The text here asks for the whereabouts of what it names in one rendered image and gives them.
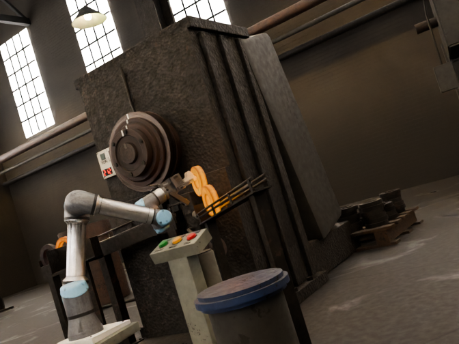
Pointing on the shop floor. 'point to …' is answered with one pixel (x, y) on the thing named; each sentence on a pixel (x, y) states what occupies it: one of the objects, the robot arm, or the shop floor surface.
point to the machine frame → (199, 153)
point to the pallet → (380, 220)
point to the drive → (300, 160)
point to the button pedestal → (188, 280)
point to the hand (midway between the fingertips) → (197, 177)
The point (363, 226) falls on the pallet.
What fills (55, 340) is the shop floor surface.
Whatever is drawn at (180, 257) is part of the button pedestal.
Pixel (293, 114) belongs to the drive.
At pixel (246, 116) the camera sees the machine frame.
